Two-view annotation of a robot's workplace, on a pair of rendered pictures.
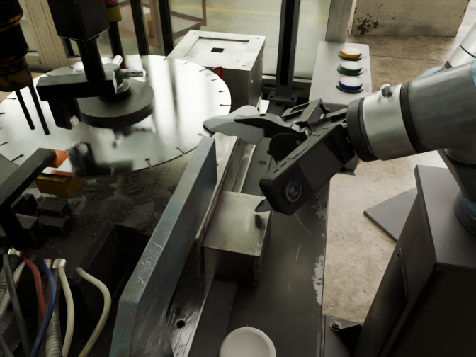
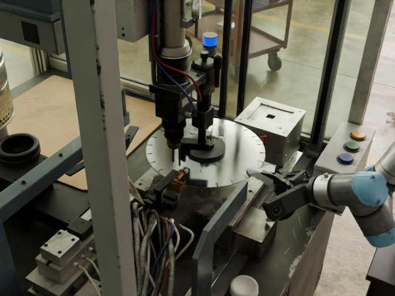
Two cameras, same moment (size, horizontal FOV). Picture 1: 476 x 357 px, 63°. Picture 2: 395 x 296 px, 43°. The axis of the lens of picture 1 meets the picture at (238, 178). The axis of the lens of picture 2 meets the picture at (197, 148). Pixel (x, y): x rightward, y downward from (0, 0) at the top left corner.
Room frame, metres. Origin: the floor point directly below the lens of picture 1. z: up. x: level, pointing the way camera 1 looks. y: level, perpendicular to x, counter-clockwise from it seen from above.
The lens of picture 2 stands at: (-0.60, -0.12, 1.76)
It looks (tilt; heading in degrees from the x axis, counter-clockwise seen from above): 35 degrees down; 16
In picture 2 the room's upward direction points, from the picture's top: 1 degrees clockwise
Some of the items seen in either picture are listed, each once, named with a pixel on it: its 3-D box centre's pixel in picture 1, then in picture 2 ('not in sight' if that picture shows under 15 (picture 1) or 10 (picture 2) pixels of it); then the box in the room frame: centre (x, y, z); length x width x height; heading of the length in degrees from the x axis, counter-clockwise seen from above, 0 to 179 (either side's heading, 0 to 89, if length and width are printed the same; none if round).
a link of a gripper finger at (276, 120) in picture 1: (268, 132); (275, 181); (0.39, -0.04, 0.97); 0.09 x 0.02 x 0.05; 65
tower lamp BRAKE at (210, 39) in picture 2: not in sight; (210, 39); (0.79, 0.25, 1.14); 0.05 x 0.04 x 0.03; 77
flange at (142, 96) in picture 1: (115, 94); (206, 145); (0.49, 0.18, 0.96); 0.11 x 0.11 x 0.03
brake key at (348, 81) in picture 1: (350, 86); (345, 159); (0.64, -0.20, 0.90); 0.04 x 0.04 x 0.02
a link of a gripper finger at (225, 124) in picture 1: (241, 117); (265, 171); (0.43, 0.00, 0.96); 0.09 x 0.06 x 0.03; 65
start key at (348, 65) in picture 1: (350, 69); (351, 147); (0.71, -0.22, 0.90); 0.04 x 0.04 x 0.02
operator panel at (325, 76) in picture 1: (336, 103); (342, 165); (0.72, -0.21, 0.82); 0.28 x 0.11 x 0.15; 167
